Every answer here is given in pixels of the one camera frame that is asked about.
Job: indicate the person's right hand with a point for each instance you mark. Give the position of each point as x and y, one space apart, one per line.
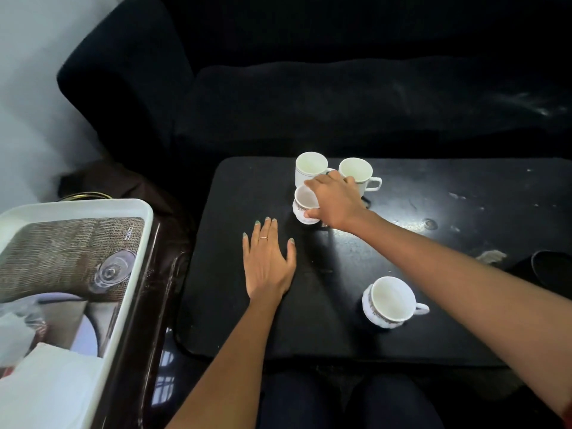
339 205

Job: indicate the person's left hand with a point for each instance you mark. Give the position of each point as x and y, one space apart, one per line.
266 272

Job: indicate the patterned white cup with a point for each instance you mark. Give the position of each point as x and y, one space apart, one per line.
304 198
391 301

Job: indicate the plain white cup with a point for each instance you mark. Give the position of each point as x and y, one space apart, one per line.
310 165
355 169

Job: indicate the stack of white napkins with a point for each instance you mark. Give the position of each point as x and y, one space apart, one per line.
49 393

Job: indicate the person's left forearm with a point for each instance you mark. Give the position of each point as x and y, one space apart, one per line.
223 375

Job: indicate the person's right forearm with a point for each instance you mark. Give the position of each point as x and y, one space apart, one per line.
469 290

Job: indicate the person's red sleeve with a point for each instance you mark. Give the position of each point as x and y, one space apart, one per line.
568 413

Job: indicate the black table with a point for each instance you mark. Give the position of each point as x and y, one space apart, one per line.
250 187

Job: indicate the black fabric sofa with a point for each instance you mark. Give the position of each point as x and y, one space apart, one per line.
313 93

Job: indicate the white tray with printed base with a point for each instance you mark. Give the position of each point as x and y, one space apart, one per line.
89 207

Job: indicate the black mug with tissue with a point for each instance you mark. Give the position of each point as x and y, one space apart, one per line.
549 272

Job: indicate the clear zip bag blue seal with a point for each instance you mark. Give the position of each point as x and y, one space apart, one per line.
18 339

